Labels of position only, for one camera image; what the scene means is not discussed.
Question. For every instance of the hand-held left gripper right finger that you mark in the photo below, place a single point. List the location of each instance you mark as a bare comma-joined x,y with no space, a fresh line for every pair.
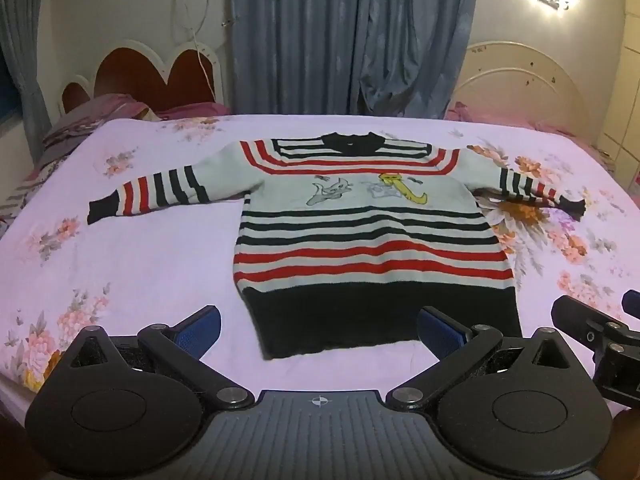
440,332

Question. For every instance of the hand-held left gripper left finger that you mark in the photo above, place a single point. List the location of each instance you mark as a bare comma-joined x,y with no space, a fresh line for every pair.
201,331

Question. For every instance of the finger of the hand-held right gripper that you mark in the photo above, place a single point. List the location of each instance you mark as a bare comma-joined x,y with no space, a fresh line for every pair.
633,304
575,317

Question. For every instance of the striped knit sweater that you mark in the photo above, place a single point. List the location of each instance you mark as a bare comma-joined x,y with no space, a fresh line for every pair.
370,240

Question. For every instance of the floral pink bed sheet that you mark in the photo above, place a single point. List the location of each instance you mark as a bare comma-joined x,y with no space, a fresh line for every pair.
125,270

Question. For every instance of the light pink pillow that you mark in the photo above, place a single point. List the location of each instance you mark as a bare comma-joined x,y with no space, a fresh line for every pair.
550,127

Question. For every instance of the cream wardrobe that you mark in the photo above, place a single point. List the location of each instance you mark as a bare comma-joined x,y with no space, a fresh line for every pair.
622,110

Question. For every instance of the magenta pillow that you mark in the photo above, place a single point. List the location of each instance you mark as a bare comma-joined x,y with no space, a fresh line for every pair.
195,109

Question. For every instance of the cream round headboard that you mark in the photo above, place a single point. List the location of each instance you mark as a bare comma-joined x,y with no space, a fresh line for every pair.
520,85

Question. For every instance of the striped pink quilt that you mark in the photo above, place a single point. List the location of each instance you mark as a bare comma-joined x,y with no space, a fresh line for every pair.
75,127

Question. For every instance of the red heart-shaped headboard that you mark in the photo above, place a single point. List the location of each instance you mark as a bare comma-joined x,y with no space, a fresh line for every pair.
130,77

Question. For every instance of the dark window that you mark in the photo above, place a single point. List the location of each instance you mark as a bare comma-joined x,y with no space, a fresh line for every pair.
9,92

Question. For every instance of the narrow blue-grey curtain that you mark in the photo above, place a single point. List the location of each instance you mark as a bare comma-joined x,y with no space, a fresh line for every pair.
25,70

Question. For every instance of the wall lamp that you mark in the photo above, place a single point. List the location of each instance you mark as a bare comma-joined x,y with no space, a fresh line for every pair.
552,1

